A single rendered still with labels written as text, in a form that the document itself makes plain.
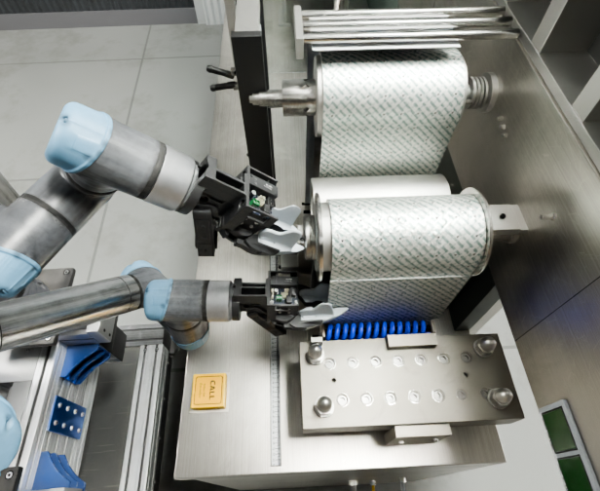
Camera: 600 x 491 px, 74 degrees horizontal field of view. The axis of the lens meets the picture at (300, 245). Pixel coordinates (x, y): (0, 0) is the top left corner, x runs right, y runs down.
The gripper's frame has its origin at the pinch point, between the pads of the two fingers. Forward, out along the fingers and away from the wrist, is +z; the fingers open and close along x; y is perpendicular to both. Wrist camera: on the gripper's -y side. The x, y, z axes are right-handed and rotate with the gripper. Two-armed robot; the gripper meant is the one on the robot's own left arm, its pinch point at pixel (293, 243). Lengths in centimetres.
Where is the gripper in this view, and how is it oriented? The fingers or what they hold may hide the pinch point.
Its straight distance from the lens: 64.6
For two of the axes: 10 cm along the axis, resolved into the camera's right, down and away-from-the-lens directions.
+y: 6.4, -4.4, -6.3
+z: 7.7, 3.2, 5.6
